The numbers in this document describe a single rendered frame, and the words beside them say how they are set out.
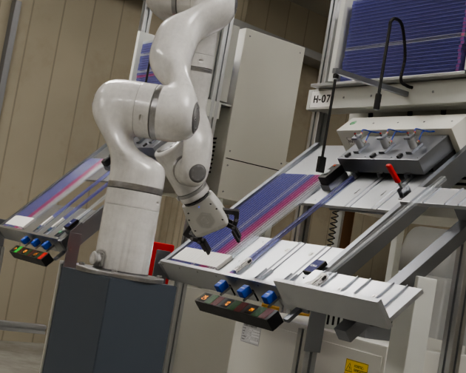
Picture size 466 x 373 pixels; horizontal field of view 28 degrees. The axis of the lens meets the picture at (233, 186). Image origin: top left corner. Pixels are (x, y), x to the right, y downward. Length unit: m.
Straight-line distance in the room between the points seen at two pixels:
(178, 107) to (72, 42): 4.20
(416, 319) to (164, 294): 0.56
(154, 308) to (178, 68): 0.52
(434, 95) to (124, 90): 1.07
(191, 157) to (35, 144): 3.71
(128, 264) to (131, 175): 0.19
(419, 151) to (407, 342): 0.70
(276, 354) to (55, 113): 3.53
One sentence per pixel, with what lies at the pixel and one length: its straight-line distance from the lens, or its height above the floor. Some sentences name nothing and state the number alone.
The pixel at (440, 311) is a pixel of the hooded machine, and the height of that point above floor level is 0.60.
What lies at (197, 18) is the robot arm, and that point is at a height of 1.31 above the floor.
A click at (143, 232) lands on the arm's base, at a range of 1.97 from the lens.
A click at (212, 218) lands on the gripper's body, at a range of 2.46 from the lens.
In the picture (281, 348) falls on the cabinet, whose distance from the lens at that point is 2.81.
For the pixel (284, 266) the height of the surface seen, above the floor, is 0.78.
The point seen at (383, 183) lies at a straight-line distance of 2.65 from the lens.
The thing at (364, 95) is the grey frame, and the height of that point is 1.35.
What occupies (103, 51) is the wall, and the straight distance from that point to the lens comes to 6.27.
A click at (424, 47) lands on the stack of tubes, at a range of 2.78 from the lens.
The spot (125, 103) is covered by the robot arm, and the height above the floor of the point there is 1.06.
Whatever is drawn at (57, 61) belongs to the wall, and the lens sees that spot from 6.07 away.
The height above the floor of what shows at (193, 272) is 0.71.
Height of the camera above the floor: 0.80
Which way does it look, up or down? 4 degrees up
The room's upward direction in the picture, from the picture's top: 10 degrees clockwise
